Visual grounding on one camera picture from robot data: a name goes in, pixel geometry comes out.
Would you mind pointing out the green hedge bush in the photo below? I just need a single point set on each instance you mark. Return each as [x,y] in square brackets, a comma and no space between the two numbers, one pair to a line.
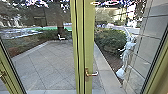
[110,40]

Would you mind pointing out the dark tree trunk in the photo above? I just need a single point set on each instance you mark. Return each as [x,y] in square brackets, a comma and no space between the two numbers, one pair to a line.
[61,28]

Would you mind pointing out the white garden statue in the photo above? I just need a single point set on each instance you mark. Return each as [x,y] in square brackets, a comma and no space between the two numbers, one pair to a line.
[126,53]

